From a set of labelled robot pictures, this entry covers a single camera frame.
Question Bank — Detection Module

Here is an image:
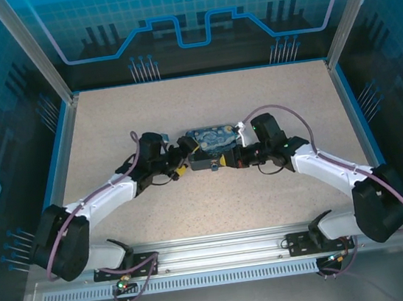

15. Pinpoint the starry night print metal box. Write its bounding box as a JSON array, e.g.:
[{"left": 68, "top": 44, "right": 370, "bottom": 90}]
[{"left": 182, "top": 121, "right": 246, "bottom": 174}]

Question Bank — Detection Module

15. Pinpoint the left connector with green light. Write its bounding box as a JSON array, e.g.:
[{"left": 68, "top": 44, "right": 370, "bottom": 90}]
[{"left": 115, "top": 273, "right": 138, "bottom": 294}]

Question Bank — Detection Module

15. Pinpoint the connector with green light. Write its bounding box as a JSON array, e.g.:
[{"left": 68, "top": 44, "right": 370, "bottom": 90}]
[
  {"left": 115, "top": 273, "right": 138, "bottom": 294},
  {"left": 323, "top": 249, "right": 351, "bottom": 268}
]

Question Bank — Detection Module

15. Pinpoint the right connector with green light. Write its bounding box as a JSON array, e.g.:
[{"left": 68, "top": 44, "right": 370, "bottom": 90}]
[{"left": 323, "top": 249, "right": 351, "bottom": 268}]

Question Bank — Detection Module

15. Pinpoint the aluminium mounting rail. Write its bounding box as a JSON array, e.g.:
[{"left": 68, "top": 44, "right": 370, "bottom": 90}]
[{"left": 26, "top": 208, "right": 403, "bottom": 293}]

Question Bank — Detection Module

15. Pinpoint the aluminium table side rail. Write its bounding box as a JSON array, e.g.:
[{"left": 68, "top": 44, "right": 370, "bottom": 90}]
[
  {"left": 19, "top": 94, "right": 101, "bottom": 263},
  {"left": 325, "top": 54, "right": 397, "bottom": 223}
]

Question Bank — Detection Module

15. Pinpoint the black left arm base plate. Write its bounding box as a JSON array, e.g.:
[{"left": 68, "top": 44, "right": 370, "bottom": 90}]
[{"left": 91, "top": 249, "right": 163, "bottom": 284}]

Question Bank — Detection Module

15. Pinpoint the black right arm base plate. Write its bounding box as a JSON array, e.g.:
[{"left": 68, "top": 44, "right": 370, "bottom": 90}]
[{"left": 284, "top": 224, "right": 360, "bottom": 259}]

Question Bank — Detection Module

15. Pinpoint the slotted grey cable duct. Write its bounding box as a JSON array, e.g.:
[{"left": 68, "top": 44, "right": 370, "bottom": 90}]
[{"left": 41, "top": 258, "right": 323, "bottom": 301}]

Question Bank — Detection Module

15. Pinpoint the aluminium frame post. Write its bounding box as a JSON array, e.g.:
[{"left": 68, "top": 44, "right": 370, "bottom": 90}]
[
  {"left": 0, "top": 0, "right": 81, "bottom": 113},
  {"left": 317, "top": 0, "right": 388, "bottom": 71}
]

